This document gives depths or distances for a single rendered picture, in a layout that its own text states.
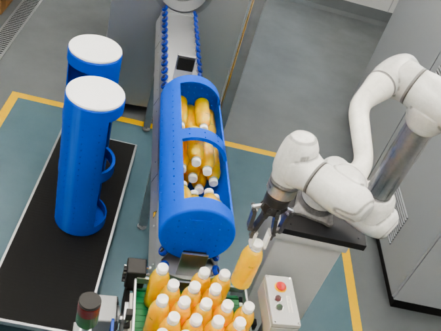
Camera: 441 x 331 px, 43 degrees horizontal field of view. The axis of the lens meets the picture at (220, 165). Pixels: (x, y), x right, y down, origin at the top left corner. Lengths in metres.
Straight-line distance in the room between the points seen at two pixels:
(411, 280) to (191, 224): 1.86
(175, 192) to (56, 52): 3.07
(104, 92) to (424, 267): 2.05
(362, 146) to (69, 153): 1.64
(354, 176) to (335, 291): 2.19
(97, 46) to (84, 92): 0.43
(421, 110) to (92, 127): 1.50
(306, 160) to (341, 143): 3.36
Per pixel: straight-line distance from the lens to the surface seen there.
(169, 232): 2.05
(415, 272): 3.51
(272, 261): 2.49
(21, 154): 3.91
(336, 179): 1.46
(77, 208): 3.06
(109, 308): 2.11
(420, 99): 1.85
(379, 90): 1.80
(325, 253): 2.46
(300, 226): 2.35
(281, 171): 1.51
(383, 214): 2.22
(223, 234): 2.07
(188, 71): 3.12
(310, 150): 1.47
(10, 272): 3.07
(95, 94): 2.72
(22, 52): 4.91
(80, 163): 2.84
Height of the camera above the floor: 2.61
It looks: 39 degrees down
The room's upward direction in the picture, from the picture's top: 18 degrees clockwise
